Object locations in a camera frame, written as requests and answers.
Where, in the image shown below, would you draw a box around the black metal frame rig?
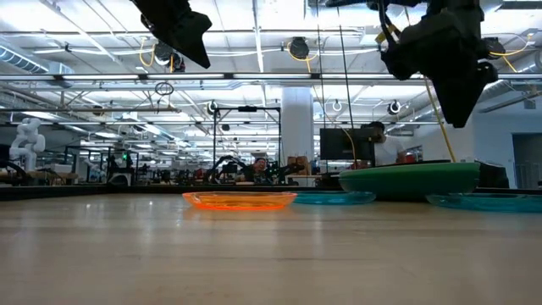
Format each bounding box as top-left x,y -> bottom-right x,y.
213,105 -> 282,166

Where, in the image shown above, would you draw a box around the grey door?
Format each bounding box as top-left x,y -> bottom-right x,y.
512,133 -> 542,190

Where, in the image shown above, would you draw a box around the teal translucent plastic plate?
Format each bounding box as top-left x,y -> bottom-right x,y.
425,193 -> 542,214
291,190 -> 377,207

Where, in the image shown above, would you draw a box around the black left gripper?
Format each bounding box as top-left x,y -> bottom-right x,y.
129,0 -> 213,69

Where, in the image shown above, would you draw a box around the orange translucent plastic plate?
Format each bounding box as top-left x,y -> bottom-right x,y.
181,191 -> 299,212

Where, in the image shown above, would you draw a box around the dark green plastic plate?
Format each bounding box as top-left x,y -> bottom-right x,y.
338,176 -> 479,202

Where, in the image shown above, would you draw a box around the black monitor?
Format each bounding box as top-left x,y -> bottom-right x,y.
319,126 -> 378,162

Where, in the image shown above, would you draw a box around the black box device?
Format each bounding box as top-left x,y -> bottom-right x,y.
474,159 -> 511,190

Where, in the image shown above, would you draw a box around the brown cardboard boxes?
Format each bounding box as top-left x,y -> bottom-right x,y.
286,155 -> 312,175

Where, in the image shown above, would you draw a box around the person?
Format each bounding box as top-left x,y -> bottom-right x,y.
243,157 -> 272,184
361,120 -> 408,167

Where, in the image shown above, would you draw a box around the purple plastic plate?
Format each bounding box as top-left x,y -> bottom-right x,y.
372,159 -> 453,167

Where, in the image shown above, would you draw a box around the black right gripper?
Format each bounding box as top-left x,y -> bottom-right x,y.
401,10 -> 500,129

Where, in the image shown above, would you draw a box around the black hanging cable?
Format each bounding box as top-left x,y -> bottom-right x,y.
315,0 -> 327,128
336,0 -> 355,128

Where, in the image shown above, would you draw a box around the white round column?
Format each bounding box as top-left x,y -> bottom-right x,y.
280,86 -> 315,164

